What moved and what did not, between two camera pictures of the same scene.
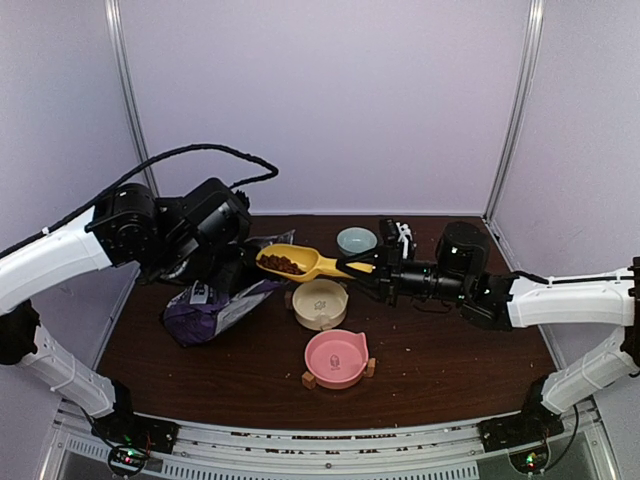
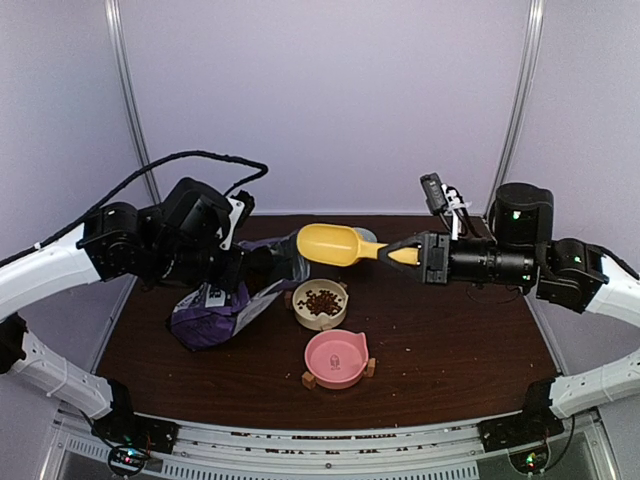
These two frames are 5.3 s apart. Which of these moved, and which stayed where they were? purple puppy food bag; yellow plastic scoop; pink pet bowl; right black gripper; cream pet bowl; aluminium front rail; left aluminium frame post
Moved: yellow plastic scoop; purple puppy food bag; right black gripper
Stayed: aluminium front rail; left aluminium frame post; pink pet bowl; cream pet bowl
